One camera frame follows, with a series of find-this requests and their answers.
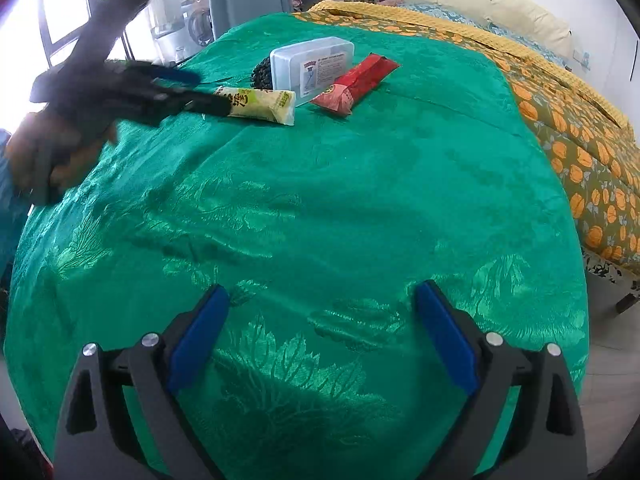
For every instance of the washing machine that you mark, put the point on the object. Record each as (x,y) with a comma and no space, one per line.
(196,15)

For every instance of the person's left hand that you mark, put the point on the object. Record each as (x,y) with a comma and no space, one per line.
(47,150)

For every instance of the yellow blanket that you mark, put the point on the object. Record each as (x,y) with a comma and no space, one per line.
(377,12)

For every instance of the clear plastic floss box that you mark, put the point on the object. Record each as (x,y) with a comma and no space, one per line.
(310,67)

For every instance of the orange floral quilt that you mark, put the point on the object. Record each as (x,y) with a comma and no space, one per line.
(596,160)

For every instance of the teal patterned right pillow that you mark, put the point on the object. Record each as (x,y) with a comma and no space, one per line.
(436,10)

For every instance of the yellow green snack bar wrapper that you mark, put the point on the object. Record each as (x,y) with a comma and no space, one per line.
(276,106)

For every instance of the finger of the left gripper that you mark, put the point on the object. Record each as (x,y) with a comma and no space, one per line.
(181,100)
(174,74)

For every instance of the green floral tablecloth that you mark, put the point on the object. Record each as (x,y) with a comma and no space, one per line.
(319,232)

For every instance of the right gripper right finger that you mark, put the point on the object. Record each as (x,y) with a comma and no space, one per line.
(521,418)

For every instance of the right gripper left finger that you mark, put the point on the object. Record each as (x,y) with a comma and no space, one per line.
(95,438)

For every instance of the black framed glass door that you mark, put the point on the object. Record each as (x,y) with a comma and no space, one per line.
(88,84)

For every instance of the red snack wrapper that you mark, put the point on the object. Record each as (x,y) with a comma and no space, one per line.
(341,96)

